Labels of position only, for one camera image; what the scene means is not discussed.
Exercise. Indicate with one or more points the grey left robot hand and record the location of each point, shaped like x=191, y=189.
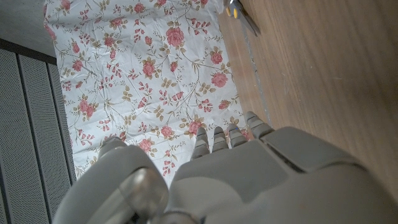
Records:
x=248, y=186

